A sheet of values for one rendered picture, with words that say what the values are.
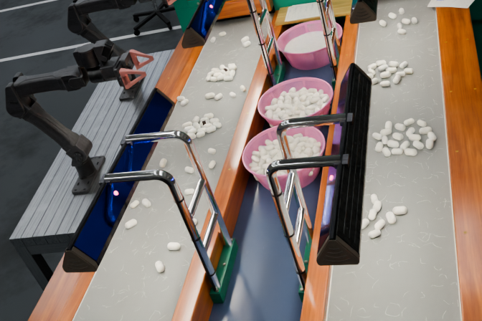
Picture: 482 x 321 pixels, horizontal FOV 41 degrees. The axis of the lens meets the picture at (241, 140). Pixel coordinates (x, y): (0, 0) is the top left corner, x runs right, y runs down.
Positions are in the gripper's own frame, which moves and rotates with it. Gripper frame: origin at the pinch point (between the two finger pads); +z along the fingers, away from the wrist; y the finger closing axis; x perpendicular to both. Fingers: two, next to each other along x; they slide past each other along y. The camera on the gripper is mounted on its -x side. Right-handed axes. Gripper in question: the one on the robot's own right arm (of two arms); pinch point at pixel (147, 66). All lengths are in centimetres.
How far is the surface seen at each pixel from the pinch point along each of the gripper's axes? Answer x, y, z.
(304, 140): 33, -5, 45
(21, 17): 110, 347, -262
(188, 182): 33.2, -19.6, 7.6
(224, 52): 33, 64, 6
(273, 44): 26, 49, 31
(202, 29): -0.5, 18.8, 15.1
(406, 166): 32, -24, 75
